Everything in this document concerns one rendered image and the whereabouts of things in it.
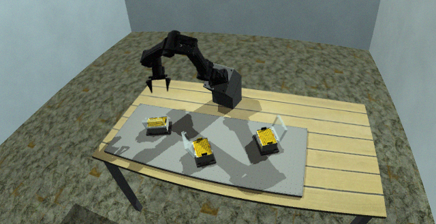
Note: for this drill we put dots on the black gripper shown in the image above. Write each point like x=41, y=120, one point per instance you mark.
x=158, y=75

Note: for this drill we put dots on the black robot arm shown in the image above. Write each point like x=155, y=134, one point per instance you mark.
x=172, y=44

